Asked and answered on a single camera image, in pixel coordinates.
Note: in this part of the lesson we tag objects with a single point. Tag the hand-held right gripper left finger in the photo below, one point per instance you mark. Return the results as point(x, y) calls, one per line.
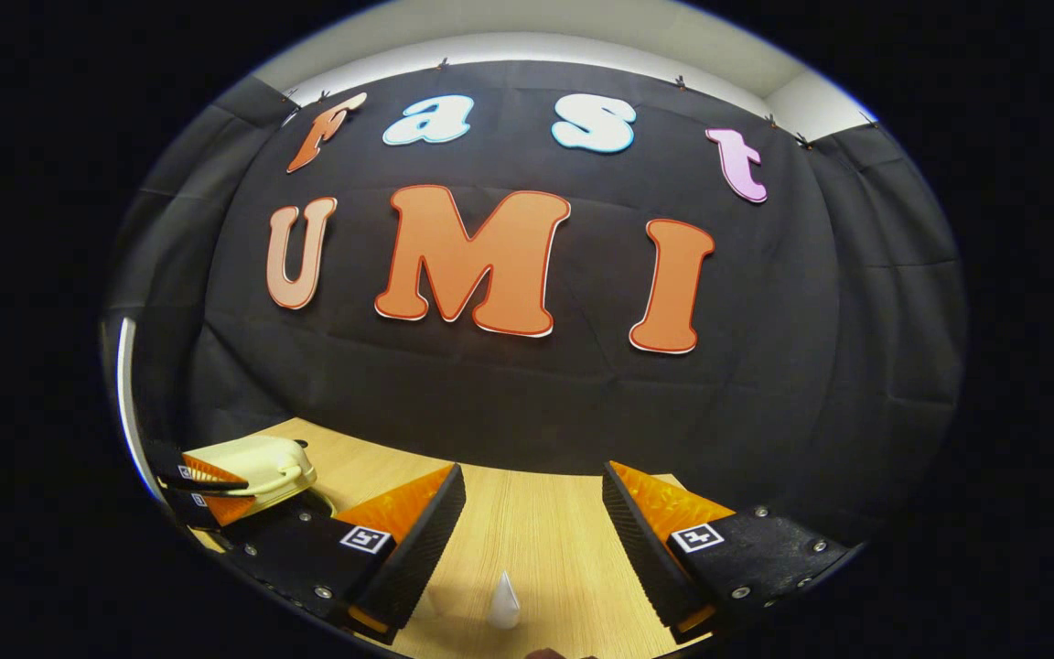
point(422, 558)

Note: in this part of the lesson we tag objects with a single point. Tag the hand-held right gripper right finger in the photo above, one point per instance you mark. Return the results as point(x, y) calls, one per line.
point(646, 558)

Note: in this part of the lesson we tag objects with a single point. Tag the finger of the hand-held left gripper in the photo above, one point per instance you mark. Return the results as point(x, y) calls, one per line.
point(216, 508)
point(202, 476)

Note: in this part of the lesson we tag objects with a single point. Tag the pale yellow suitcase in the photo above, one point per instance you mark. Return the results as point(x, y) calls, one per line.
point(262, 462)

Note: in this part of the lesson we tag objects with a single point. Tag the white squeeze tube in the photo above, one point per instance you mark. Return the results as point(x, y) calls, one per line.
point(503, 604)

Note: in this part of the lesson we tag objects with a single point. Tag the black backdrop cloth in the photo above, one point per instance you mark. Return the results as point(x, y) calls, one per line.
point(536, 394)

